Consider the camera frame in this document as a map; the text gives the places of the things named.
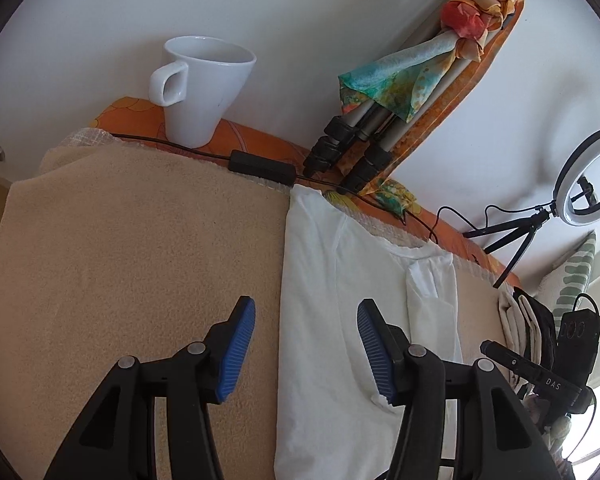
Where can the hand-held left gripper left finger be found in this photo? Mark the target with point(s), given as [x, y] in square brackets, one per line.
[235, 350]

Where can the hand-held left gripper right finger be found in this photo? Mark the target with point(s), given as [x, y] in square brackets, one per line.
[375, 350]

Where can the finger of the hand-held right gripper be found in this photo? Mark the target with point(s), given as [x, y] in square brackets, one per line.
[530, 367]

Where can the white t-shirt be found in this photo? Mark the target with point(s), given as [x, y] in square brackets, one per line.
[330, 285]

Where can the pile of light clothes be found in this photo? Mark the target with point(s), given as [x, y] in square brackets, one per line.
[555, 435]

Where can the folded black garment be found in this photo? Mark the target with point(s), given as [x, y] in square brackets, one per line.
[542, 320]

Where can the green striped pillow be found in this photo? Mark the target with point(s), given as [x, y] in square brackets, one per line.
[577, 270]

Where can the small black tripod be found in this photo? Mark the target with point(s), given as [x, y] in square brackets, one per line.
[532, 222]

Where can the black phone holder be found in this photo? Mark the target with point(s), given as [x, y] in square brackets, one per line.
[587, 190]

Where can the folded silver black tripod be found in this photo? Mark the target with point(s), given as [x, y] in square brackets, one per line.
[340, 135]

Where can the orange patterned cloth strip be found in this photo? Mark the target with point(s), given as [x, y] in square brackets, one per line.
[442, 110]

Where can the white mug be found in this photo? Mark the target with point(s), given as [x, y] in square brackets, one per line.
[205, 100]

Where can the orange floral bedsheet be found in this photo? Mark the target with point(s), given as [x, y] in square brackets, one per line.
[130, 115]

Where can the white textured mattress pad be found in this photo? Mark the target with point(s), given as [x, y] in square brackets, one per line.
[87, 137]

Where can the colourful knotted scarf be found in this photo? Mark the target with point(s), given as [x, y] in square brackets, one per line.
[405, 75]

